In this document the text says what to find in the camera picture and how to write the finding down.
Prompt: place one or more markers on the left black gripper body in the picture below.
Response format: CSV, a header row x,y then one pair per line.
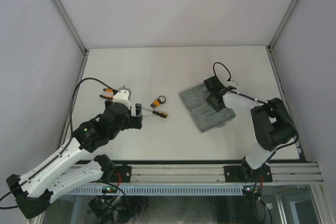
x,y
130,121

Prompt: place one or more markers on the grey plastic tool case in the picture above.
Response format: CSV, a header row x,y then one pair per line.
x,y
203,115

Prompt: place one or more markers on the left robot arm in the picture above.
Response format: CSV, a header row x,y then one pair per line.
x,y
35,190

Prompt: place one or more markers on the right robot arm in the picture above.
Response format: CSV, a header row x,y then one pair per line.
x,y
273,126

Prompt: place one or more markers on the upper black yellow screwdriver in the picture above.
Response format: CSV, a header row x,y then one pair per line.
x,y
157,113

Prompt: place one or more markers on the hex key set orange holder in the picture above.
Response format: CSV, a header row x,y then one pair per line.
x,y
158,101

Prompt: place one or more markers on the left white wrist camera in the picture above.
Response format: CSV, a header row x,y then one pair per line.
x,y
123,96

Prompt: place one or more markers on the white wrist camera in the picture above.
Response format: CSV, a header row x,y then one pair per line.
x,y
231,85
123,96

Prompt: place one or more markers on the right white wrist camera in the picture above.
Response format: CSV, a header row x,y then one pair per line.
x,y
231,85

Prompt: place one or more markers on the orange handled pliers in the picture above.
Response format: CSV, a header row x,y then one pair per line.
x,y
108,94

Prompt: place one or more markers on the slotted grey cable duct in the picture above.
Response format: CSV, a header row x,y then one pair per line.
x,y
159,190

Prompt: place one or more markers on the aluminium front rail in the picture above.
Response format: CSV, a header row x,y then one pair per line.
x,y
282,174

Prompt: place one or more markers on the left aluminium frame post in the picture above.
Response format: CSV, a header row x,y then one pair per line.
x,y
69,24

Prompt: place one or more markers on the aluminium frame post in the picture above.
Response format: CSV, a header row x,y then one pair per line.
x,y
290,9
69,24

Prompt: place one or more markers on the right aluminium frame post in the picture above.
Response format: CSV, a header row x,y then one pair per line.
x,y
290,9

